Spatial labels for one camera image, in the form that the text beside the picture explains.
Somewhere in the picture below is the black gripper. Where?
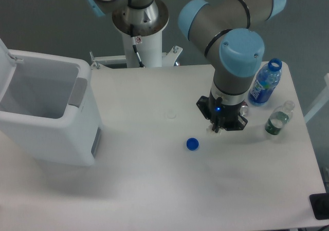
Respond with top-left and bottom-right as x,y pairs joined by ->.
196,94 -> 248,133

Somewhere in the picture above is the metal can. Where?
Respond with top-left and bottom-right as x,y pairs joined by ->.
240,103 -> 249,117

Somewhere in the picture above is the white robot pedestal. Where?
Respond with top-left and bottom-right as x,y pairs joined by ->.
89,0 -> 184,69

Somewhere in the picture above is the clear green-label bottle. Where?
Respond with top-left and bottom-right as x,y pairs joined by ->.
264,101 -> 295,136

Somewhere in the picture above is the white frame right edge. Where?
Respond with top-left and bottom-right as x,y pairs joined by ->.
304,73 -> 328,124

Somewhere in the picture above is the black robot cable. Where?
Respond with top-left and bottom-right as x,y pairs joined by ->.
130,23 -> 146,68

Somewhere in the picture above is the blue bottle cap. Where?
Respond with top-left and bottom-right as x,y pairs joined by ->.
186,138 -> 199,151

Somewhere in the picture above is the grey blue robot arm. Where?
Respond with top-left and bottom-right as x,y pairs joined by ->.
88,0 -> 286,132

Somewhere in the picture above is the black device at edge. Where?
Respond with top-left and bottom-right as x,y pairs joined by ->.
309,193 -> 328,220

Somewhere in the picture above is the white trash bin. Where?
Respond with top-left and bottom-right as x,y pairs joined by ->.
1,49 -> 102,166

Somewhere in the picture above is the blue plastic bottle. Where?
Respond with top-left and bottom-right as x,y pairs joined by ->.
248,58 -> 282,106

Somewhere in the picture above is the white paper ball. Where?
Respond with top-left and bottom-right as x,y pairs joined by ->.
206,124 -> 223,137

